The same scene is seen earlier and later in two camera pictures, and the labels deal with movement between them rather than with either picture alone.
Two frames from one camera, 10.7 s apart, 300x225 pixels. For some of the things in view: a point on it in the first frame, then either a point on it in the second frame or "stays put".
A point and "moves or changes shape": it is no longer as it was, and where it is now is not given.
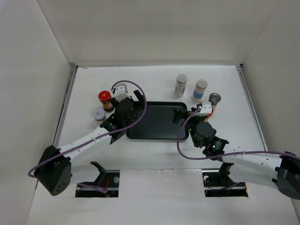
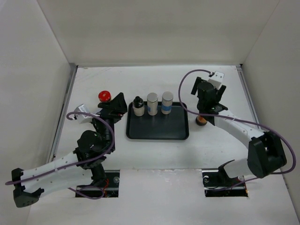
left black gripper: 141,99 -> 118,107
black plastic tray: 156,123 stays put
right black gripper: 179,114 -> 219,93
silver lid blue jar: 199,90 moves or changes shape
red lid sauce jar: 105,97 stays put
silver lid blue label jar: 180,85 -> 152,103
